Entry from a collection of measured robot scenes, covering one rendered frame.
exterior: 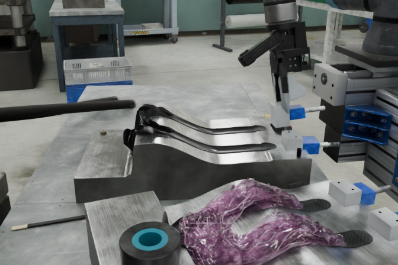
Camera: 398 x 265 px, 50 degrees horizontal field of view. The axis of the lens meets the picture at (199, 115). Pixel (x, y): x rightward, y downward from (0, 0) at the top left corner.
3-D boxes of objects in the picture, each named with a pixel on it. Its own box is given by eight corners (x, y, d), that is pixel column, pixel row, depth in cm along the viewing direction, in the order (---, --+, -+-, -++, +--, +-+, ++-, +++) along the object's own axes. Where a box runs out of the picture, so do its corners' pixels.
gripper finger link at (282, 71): (290, 91, 98) (284, 54, 98) (283, 93, 98) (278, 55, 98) (285, 93, 102) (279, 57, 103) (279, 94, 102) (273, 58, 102)
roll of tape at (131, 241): (136, 237, 61) (135, 216, 60) (189, 248, 59) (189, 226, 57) (109, 274, 54) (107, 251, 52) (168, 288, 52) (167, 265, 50)
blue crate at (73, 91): (128, 90, 437) (127, 70, 429) (134, 103, 399) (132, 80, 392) (67, 94, 422) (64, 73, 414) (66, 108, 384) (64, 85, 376)
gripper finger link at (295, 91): (310, 110, 99) (304, 71, 99) (285, 113, 99) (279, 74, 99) (307, 110, 102) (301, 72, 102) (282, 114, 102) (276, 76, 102)
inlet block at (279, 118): (321, 116, 108) (320, 95, 107) (329, 120, 104) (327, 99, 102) (271, 123, 108) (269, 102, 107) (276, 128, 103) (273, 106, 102)
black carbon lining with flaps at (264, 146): (263, 132, 109) (265, 96, 105) (279, 160, 94) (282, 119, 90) (126, 135, 106) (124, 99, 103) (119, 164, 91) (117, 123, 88)
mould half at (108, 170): (278, 146, 117) (282, 99, 112) (308, 195, 93) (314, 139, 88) (95, 151, 114) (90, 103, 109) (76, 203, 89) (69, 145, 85)
